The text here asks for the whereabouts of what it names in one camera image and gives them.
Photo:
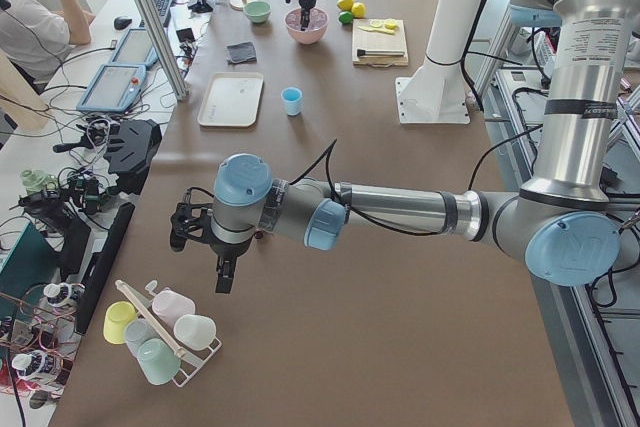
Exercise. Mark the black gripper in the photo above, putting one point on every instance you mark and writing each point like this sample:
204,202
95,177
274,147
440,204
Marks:
223,251
306,4

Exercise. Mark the pink bowl of ice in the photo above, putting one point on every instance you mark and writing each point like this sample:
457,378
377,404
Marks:
313,31

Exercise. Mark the pink plastic cup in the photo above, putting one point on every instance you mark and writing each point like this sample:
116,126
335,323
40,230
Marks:
169,306

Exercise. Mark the white plastic cup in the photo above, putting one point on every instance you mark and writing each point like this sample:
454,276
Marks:
195,331

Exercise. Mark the blue plastic cup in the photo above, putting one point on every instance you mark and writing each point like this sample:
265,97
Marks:
292,98

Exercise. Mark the grey plastic cup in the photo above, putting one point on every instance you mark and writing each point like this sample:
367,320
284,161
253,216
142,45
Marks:
136,334

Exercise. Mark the yellow plastic cup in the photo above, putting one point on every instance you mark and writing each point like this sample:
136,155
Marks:
117,317

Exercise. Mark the green plastic cup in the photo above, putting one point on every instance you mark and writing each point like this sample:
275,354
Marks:
157,361

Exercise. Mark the green lime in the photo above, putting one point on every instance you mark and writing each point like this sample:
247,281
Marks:
345,17

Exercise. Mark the whole yellow lemon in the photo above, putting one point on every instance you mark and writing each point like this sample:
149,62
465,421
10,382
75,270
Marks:
358,10
345,5

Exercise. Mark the green bowl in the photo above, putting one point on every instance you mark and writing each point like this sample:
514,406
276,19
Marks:
258,11

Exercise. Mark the yellow plastic knife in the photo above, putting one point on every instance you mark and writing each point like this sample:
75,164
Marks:
376,29

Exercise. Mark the bamboo cutting board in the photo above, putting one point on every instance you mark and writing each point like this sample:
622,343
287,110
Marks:
370,40

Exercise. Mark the steel muddler black cap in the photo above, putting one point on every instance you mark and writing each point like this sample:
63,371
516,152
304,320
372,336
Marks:
379,53

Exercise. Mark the grey folded cloth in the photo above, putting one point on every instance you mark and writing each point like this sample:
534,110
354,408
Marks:
239,53

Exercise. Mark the cream rabbit tray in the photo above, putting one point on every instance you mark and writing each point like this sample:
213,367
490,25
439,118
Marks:
231,100

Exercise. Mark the black flat case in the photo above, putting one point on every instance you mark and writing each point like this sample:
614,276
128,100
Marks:
99,274

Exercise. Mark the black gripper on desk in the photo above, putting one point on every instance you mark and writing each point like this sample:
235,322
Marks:
129,147

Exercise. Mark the bottle in copper rack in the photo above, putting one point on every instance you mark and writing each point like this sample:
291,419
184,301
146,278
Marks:
63,296

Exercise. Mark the teach pendant far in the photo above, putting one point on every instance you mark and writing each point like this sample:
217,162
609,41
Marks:
135,47

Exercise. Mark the teach pendant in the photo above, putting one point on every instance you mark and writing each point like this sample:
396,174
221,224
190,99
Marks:
113,89
135,47

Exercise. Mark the black computer mouse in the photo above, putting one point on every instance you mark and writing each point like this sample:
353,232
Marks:
121,22

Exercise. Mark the teach pendant near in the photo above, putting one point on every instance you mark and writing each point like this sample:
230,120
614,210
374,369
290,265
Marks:
113,89

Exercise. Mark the seated person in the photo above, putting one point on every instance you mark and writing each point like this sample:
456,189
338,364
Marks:
37,40

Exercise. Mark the wooden rack handle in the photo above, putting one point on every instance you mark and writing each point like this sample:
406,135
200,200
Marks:
142,304

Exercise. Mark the white wire cup rack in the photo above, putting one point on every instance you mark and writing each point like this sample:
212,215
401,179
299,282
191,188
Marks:
194,360

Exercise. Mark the aluminium frame post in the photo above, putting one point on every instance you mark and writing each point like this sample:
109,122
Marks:
162,46

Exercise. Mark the copper wire bottle rack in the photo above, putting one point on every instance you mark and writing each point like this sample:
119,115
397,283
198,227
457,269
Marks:
32,324

